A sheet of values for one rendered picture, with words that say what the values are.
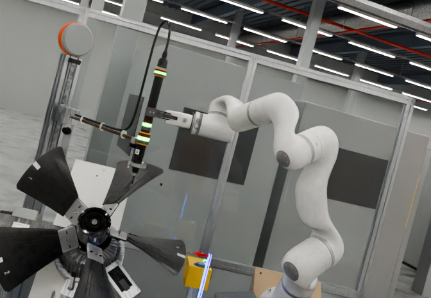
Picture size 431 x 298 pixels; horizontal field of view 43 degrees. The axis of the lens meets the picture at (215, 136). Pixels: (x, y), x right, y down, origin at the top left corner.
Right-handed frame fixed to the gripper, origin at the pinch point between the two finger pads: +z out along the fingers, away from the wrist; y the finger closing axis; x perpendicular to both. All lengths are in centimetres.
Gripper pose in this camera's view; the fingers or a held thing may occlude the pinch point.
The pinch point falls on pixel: (151, 111)
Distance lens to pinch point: 203.8
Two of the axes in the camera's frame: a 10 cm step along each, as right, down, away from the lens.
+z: -9.6, -2.4, -1.3
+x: 2.4, -9.7, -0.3
